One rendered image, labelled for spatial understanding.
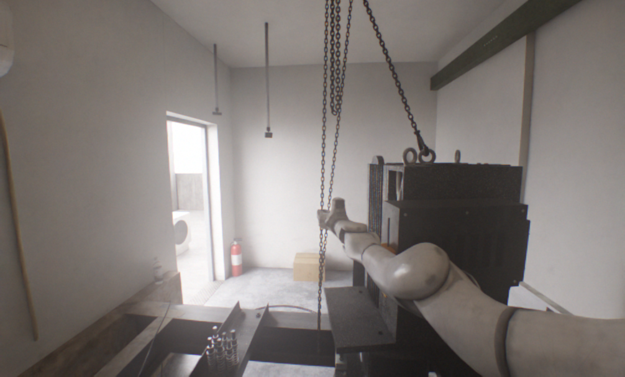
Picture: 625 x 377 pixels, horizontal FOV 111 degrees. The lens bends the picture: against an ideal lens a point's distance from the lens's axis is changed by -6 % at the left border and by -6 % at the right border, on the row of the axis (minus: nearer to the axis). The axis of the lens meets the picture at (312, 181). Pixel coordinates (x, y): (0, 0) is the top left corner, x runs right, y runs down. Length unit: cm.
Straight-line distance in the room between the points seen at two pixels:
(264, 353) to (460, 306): 157
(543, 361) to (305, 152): 312
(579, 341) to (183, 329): 188
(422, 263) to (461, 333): 10
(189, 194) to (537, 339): 821
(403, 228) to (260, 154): 282
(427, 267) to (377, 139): 299
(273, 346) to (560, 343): 162
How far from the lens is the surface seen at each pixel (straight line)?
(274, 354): 179
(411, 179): 92
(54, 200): 176
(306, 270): 325
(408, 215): 78
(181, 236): 462
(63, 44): 191
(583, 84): 206
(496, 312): 31
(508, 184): 116
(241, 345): 151
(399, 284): 39
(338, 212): 81
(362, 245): 57
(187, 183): 825
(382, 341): 116
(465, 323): 32
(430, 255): 37
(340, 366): 135
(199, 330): 190
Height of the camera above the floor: 165
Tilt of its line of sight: 6 degrees down
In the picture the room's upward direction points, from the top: straight up
